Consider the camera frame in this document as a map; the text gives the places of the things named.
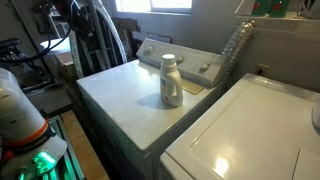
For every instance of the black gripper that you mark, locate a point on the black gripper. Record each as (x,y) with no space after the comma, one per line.
(77,16)

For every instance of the white detergent lid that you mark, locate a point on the white detergent lid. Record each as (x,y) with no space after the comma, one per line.
(168,59)

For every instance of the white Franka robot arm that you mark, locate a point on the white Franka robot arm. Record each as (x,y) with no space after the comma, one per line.
(16,113)

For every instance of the white drying machine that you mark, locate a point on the white drying machine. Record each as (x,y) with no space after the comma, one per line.
(133,100)

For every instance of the white detergent bottle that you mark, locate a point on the white detergent bottle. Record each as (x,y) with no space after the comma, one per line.
(170,86)

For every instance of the green detergent box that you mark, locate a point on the green detergent box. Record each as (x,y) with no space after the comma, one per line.
(278,8)

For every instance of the white washing machine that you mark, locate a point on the white washing machine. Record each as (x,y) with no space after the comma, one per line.
(253,133)

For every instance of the white round basin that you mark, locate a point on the white round basin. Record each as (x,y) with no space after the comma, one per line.
(55,46)

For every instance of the dark wooden furniture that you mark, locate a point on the dark wooden furniture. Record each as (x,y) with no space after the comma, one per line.
(125,31)

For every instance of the large white dryer knob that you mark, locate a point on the large white dryer knob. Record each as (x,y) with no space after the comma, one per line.
(149,49)

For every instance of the small grey dryer knob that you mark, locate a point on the small grey dryer knob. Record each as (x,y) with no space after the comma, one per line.
(180,60)

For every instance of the yellow lint trap panel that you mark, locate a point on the yellow lint trap panel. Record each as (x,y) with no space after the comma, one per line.
(192,87)

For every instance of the round beige dryer knob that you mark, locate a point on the round beige dryer knob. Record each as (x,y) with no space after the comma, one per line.
(204,67)

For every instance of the narrow green bottle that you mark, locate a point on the narrow green bottle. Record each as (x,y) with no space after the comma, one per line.
(259,7)

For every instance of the black camera stand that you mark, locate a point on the black camera stand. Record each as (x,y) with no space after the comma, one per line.
(20,63)

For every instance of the beige wall outlet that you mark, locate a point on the beige wall outlet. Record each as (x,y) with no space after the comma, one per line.
(262,69)

